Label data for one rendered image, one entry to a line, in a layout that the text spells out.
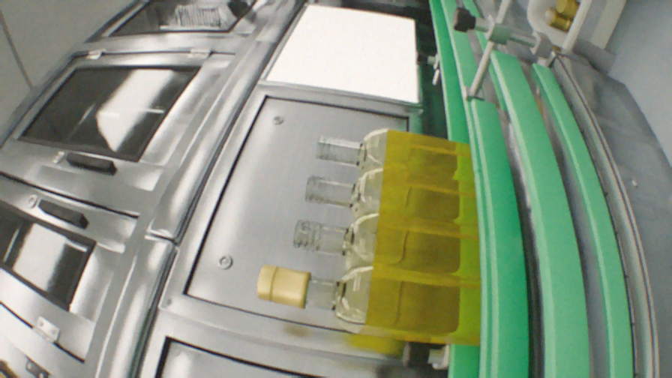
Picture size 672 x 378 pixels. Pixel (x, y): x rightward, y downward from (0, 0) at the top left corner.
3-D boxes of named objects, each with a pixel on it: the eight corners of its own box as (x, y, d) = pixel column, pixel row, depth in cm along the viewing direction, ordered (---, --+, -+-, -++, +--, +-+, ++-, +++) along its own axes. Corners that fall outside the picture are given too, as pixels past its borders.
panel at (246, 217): (416, 27, 93) (304, 10, 94) (418, 19, 90) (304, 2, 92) (409, 367, 40) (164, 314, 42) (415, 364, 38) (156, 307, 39)
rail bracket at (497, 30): (514, 103, 43) (433, 82, 44) (558, 2, 30) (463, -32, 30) (519, 116, 41) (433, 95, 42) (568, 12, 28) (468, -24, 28)
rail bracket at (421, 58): (468, 86, 70) (410, 73, 70) (478, 61, 64) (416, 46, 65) (471, 97, 67) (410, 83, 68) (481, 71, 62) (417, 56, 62)
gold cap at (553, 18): (554, 4, 41) (574, 13, 41) (544, 8, 44) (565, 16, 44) (553, 22, 42) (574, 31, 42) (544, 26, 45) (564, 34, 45)
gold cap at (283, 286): (302, 317, 30) (256, 307, 30) (309, 292, 33) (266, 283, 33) (305, 289, 28) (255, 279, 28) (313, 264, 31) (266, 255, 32)
